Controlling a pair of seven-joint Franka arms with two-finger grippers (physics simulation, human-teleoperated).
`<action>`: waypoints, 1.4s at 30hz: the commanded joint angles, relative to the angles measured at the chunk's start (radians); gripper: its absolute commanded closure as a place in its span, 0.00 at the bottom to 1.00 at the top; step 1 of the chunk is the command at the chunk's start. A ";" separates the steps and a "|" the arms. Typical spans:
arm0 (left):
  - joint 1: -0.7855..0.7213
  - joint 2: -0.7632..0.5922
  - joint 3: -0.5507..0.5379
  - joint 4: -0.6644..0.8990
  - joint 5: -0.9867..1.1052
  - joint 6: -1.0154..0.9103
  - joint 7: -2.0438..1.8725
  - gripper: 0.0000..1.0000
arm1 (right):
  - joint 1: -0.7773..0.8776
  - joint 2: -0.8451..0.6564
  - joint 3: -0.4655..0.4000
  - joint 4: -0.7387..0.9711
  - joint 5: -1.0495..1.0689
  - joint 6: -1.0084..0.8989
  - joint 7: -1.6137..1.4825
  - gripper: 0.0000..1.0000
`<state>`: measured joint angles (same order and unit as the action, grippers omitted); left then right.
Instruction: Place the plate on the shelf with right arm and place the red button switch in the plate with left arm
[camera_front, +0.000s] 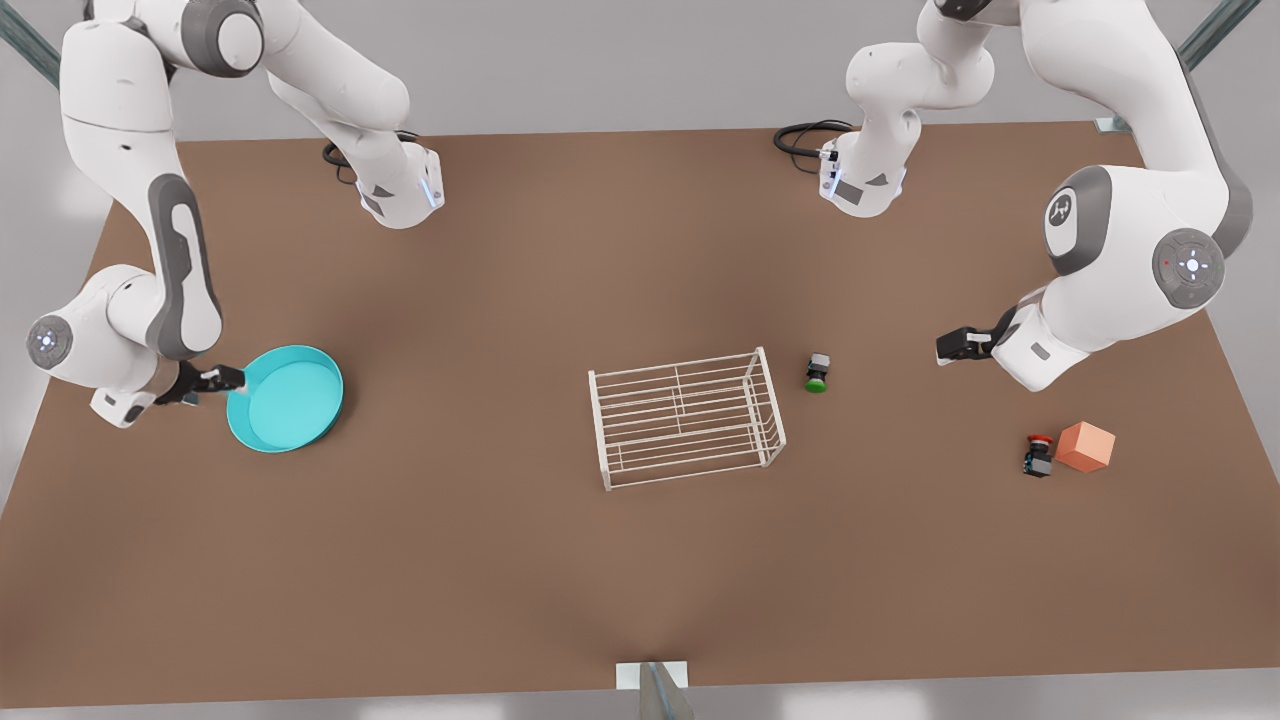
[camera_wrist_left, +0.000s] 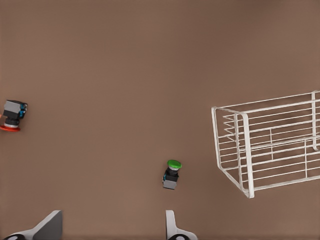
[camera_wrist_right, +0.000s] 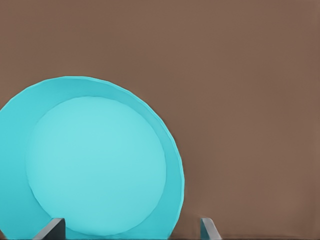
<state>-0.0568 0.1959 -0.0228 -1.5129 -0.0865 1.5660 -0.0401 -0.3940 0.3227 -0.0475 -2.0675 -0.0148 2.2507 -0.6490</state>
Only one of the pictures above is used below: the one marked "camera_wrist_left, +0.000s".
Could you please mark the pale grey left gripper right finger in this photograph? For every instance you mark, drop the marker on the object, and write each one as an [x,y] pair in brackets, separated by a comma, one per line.
[172,225]

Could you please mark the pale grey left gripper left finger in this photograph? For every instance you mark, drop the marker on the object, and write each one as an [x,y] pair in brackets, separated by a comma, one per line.
[50,226]

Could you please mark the green button switch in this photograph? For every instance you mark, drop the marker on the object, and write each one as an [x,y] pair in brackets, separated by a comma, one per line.
[171,175]

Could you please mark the red button switch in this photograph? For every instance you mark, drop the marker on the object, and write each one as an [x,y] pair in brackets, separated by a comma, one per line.
[13,113]

